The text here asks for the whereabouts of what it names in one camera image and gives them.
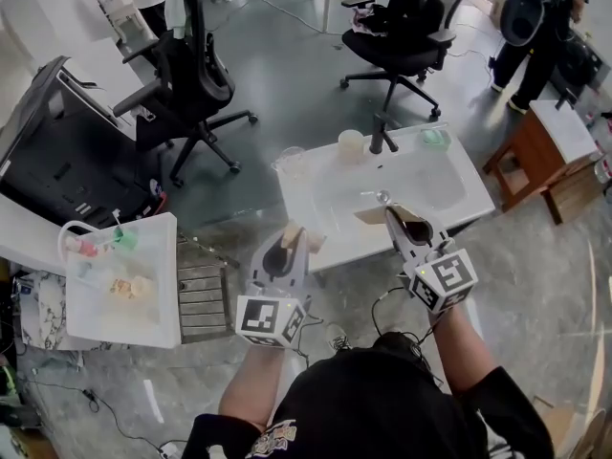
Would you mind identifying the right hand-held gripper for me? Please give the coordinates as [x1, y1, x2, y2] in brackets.
[384, 207, 479, 315]

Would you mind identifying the brown wooden stand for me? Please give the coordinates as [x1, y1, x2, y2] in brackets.
[482, 107, 601, 214]

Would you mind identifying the black floor cable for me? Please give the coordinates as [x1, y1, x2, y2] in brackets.
[28, 380, 164, 448]

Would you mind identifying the green soap dish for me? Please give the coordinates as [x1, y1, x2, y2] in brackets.
[420, 128, 453, 153]

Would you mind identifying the orange printed packet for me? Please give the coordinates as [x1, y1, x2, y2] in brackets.
[108, 277, 134, 300]

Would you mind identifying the marble pattern slab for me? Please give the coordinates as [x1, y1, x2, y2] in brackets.
[18, 270, 68, 351]

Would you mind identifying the dark slatted metal rack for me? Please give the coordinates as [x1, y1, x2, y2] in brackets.
[176, 230, 240, 344]

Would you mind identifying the person's black printed shirt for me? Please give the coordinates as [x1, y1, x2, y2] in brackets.
[181, 332, 556, 459]

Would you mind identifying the wooden pallet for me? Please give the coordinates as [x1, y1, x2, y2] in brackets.
[542, 163, 608, 227]

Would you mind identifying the clear glass cup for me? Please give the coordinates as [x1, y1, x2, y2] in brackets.
[275, 145, 307, 174]

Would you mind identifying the cardboard sheet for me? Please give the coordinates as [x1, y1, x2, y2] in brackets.
[530, 394, 608, 459]

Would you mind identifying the person's left shoe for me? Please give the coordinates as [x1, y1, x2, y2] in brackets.
[324, 321, 353, 351]

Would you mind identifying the translucent beige cup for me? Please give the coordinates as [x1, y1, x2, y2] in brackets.
[338, 129, 367, 164]

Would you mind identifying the pink cloth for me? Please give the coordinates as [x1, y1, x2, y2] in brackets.
[351, 7, 379, 33]

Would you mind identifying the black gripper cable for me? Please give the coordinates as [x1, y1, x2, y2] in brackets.
[370, 287, 439, 382]

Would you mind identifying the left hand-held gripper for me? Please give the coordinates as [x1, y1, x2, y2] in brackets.
[235, 229, 312, 349]

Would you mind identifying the person's left forearm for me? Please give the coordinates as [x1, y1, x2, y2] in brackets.
[218, 344, 288, 432]

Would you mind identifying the pale cloth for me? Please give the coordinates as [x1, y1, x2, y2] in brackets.
[164, 0, 187, 40]

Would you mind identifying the white ceramic washbasin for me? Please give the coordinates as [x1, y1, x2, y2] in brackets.
[271, 121, 496, 273]

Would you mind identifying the black bin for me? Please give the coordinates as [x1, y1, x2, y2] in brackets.
[0, 55, 168, 231]

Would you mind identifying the small white basin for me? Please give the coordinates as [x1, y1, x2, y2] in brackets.
[529, 98, 599, 164]

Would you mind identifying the black mesh office chair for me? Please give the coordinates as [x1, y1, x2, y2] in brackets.
[339, 0, 474, 121]
[113, 0, 259, 188]

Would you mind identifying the black green shoe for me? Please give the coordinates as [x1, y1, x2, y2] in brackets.
[0, 365, 18, 401]

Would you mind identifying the black basin faucet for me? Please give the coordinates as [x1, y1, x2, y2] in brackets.
[368, 111, 399, 156]

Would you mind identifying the pink small bottle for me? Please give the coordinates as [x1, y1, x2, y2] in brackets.
[66, 236, 99, 258]

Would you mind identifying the black bag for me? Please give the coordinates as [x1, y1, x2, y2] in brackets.
[367, 0, 446, 35]

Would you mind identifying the person's right forearm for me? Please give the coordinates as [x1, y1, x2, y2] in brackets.
[427, 306, 496, 396]

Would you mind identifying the white counter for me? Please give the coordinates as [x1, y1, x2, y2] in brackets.
[0, 193, 68, 276]
[0, 0, 159, 128]

